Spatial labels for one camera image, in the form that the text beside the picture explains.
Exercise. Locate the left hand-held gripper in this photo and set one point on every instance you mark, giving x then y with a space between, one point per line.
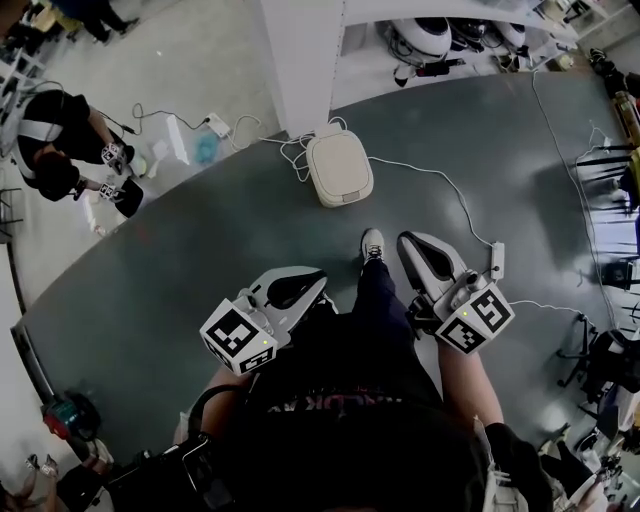
235 336

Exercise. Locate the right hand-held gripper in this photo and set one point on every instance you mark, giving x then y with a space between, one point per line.
475 320

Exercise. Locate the white trash bin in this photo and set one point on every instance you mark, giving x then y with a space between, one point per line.
339 165

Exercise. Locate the person's left forearm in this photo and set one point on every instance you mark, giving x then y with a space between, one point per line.
220 400

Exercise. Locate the person's right forearm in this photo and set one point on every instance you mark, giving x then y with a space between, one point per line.
472 385

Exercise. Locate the white power adapter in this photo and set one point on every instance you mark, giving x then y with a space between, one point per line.
497 259

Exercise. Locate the person's dark trouser leg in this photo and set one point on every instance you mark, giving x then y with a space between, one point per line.
377 300

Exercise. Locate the person's white sneaker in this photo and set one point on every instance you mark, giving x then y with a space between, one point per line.
373 246

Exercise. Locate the black waist-worn device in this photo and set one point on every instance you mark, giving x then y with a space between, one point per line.
205 470

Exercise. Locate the black office chair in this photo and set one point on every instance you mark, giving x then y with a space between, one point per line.
607 360

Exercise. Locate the person's black shirt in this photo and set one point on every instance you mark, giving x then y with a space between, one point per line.
350 440

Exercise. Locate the red and teal tool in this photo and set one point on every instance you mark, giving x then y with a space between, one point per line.
65 415

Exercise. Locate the light blue crumpled bag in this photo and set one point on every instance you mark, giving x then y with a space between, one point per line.
205 148

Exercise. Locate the white flat board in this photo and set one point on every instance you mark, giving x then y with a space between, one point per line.
177 137

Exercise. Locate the white power strip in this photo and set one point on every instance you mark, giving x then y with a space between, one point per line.
218 125

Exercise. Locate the white partition column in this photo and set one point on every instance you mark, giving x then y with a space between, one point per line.
300 55

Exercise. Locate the white rounded robot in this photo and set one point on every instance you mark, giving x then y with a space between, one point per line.
425 35

